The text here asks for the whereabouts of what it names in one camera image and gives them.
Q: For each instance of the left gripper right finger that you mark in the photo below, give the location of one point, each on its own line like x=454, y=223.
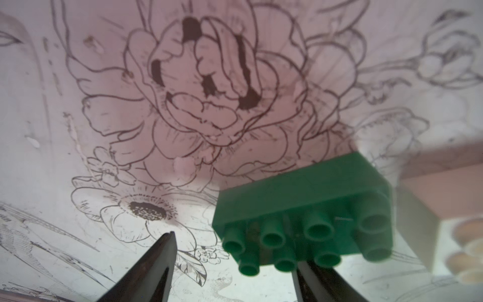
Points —
x=313, y=283

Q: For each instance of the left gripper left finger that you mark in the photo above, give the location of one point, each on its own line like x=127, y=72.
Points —
x=150, y=278

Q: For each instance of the dark green lego brick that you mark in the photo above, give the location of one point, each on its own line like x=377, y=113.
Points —
x=318, y=213

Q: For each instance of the white lego brick upper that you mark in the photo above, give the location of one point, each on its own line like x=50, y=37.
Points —
x=440, y=217

